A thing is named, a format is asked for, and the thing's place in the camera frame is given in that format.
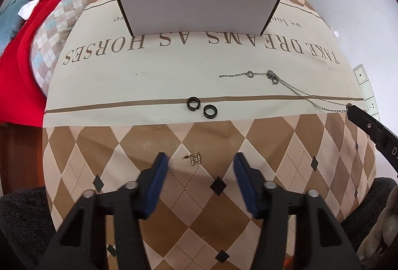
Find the thin silver charm chain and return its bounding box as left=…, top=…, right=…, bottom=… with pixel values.
left=218, top=69, right=351, bottom=114

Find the small gold letter earring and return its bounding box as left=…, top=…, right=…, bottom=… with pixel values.
left=183, top=152, right=202, bottom=165

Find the black ring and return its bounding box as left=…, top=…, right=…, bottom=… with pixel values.
left=202, top=104, right=218, bottom=120
left=186, top=96, right=201, bottom=111

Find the white power strip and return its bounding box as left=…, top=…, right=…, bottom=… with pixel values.
left=353, top=64, right=381, bottom=121

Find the red blanket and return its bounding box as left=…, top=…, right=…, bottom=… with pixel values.
left=1, top=0, right=61, bottom=127

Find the printed diamond pattern tablecloth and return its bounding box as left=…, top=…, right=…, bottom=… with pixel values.
left=43, top=0, right=376, bottom=269

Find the white tissue paper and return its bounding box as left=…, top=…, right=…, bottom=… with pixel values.
left=18, top=0, right=40, bottom=21

